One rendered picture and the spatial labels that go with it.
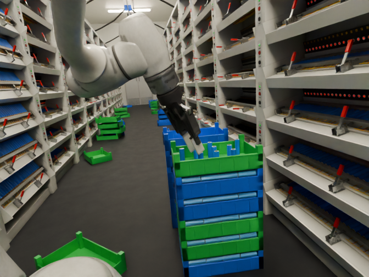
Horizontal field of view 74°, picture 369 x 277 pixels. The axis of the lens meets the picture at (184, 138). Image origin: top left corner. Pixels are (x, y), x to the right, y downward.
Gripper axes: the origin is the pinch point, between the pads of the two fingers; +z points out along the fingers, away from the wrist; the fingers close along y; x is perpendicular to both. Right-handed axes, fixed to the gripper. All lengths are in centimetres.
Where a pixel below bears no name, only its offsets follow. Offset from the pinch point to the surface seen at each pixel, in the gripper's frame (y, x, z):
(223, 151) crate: -7.7, 15.0, 17.2
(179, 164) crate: -0.7, -8.0, 2.9
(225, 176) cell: 6.4, 1.8, 14.3
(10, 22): -127, -6, -72
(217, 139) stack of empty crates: -19.6, 23.2, 18.7
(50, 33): -191, 27, -66
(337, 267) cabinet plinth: 32, 11, 57
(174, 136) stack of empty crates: -46, 17, 17
